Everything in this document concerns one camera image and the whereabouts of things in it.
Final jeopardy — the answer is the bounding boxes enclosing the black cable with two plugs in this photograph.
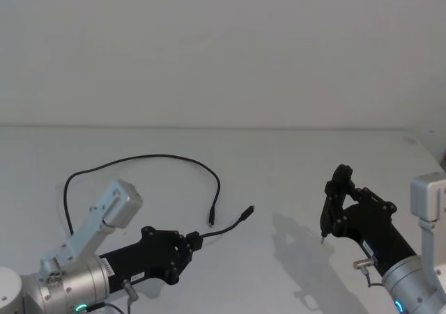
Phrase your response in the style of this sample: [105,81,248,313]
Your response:
[63,153,256,240]

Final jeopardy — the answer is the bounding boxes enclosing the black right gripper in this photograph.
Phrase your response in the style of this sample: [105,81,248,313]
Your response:
[325,164,420,277]

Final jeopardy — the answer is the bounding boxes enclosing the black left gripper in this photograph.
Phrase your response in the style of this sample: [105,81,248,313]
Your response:
[98,226,204,288]

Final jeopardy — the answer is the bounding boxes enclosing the slim black stick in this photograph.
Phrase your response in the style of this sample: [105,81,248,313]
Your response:
[319,188,332,246]

